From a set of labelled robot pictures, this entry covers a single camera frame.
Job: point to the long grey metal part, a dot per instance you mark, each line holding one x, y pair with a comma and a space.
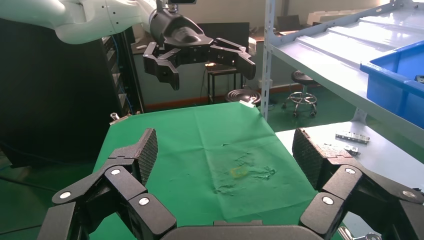
352, 136

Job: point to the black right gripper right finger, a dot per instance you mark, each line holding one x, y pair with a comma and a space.
344, 185

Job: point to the green table cloth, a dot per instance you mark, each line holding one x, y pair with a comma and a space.
205, 149

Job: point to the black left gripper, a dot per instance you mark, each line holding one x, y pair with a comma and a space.
179, 31

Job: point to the small grey metal part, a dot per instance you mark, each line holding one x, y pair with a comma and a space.
352, 150

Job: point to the black equipment cabinet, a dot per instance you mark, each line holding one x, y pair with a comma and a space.
49, 99

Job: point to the black monitor screen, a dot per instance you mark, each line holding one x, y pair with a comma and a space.
232, 33

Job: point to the grey metal shelf rack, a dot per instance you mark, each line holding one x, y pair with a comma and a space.
331, 56

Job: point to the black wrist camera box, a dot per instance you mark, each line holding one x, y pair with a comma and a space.
182, 1

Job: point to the black stool chrome base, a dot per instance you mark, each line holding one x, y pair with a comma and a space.
301, 78

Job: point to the large blue plastic bin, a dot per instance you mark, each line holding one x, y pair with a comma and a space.
397, 92

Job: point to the small black side table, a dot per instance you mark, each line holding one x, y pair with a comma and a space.
220, 70

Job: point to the dark laptop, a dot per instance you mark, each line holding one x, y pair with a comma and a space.
288, 23

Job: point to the black round stool seat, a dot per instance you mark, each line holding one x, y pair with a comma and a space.
243, 95

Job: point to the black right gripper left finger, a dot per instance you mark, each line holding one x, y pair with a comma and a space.
126, 185

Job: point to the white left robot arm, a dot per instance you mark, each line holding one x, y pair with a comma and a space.
82, 20

